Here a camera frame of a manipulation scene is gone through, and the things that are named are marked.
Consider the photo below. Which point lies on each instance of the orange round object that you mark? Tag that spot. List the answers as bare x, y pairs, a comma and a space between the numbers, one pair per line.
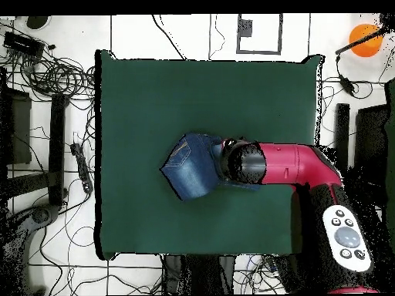
367, 49

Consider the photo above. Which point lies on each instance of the black device box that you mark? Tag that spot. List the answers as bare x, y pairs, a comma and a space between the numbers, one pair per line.
23, 44

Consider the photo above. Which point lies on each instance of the black power strip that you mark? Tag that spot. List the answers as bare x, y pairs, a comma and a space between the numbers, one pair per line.
81, 166

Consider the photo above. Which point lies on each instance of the black rod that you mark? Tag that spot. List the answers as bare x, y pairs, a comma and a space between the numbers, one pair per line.
355, 44

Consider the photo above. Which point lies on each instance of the dark green table cloth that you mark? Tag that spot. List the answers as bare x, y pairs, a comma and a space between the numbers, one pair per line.
139, 108

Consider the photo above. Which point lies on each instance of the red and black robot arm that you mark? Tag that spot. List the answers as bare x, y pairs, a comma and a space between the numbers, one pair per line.
284, 163

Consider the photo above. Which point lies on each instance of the black stand foot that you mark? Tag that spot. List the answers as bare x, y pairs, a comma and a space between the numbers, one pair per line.
57, 148
342, 129

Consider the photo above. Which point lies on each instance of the dark round object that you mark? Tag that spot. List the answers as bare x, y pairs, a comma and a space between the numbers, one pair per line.
37, 22

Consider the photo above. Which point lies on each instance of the black power adapter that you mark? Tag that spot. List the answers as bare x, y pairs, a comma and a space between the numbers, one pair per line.
347, 84

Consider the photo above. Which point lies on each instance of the dark box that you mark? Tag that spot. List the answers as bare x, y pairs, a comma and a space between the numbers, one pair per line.
370, 135
18, 129

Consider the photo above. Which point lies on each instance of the dark green hanging cloth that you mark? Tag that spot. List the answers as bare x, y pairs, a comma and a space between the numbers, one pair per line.
391, 123

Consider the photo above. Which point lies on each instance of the blue denim jeans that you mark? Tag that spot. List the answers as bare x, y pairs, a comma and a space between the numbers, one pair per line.
191, 166

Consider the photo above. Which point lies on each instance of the grey chair base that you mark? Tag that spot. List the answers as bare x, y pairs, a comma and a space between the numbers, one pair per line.
40, 215

